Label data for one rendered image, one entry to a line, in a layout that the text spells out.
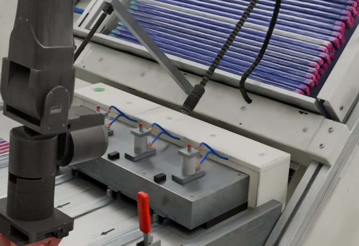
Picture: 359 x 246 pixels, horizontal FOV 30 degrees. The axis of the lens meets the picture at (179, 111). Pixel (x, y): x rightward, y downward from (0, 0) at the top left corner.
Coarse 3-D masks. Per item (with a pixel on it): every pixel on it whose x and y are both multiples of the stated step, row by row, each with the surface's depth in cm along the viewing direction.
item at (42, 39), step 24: (24, 0) 74; (48, 0) 74; (72, 0) 76; (24, 24) 75; (48, 24) 74; (72, 24) 77; (24, 48) 75; (48, 48) 74; (72, 48) 77; (24, 72) 78; (48, 72) 75; (72, 72) 78; (24, 96) 76; (72, 96) 79
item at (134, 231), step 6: (126, 228) 98; (132, 228) 99; (138, 228) 99; (114, 234) 97; (120, 234) 97; (126, 234) 97; (132, 234) 98; (138, 234) 99; (102, 240) 95; (108, 240) 95; (114, 240) 95; (120, 240) 96; (126, 240) 97
